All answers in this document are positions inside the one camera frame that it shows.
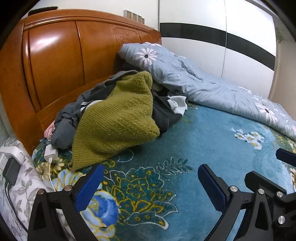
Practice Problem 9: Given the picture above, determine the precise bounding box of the white cable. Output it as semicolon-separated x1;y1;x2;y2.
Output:
47;160;57;192

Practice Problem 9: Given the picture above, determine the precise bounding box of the black cable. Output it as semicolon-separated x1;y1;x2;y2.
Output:
3;181;28;230

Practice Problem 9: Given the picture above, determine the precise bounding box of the pink cloth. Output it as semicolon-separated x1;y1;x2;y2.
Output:
44;125;57;139

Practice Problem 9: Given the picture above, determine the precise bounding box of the white charger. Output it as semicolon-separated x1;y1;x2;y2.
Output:
44;145;59;163

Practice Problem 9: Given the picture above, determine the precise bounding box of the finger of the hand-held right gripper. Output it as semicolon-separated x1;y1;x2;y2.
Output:
276;148;296;168
245;171;296;232

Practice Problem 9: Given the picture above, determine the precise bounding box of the olive green knit sweater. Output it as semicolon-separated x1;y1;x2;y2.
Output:
69;71;160;171

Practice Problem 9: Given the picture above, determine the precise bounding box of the light blue floral quilt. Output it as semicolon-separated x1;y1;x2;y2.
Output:
118;42;296;141

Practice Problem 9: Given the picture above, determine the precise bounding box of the black power adapter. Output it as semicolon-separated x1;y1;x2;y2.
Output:
2;158;21;186

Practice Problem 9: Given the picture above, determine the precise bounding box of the white power strip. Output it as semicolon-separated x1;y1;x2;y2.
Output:
0;146;25;176

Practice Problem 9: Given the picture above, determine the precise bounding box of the white wardrobe with black stripe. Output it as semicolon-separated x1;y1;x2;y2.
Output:
159;0;277;99

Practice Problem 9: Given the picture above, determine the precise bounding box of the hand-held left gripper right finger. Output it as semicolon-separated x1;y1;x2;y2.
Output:
198;164;278;241

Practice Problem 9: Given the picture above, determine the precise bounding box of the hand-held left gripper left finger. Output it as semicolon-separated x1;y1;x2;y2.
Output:
27;163;105;241

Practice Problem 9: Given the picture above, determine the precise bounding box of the white cloth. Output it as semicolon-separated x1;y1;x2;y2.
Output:
167;95;188;114

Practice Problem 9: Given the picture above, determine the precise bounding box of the wooden headboard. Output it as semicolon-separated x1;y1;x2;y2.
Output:
0;9;162;154

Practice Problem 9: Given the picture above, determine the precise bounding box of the floral wall sticker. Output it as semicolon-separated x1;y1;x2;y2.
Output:
275;27;285;44

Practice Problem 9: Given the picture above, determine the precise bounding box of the black and white striped garment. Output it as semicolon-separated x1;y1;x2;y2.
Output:
80;100;97;110

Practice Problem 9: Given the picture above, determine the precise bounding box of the grey floral sheet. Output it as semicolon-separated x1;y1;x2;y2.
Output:
0;134;77;241

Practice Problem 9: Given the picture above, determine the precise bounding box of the dark grey garment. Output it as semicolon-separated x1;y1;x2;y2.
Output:
50;70;139;150

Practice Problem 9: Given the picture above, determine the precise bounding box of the teal floral blanket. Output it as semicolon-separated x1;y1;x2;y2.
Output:
31;102;296;241

